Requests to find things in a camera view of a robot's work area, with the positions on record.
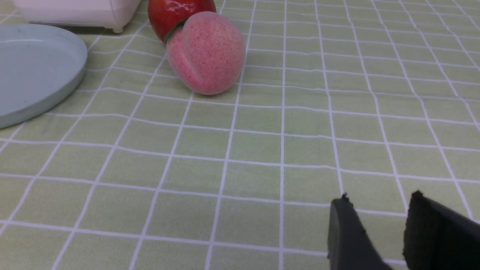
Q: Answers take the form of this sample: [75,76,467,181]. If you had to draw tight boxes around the pink peach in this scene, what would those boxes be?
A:
[166,11,246,95]

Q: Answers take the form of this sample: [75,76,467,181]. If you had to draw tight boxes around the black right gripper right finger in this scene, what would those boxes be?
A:
[403,191,480,270]

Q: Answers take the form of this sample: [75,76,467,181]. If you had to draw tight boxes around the light blue plate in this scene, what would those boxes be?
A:
[0,24,89,128]

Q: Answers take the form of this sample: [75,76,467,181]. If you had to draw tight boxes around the red apple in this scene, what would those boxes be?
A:
[147,0,216,44]

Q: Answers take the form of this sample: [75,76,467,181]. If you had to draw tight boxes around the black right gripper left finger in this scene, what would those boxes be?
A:
[327,193,391,270]

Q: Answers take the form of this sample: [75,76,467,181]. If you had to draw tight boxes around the white toaster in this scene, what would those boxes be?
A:
[13,0,140,33]

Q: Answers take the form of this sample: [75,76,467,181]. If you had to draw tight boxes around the green checkered tablecloth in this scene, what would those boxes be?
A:
[0,0,480,270]

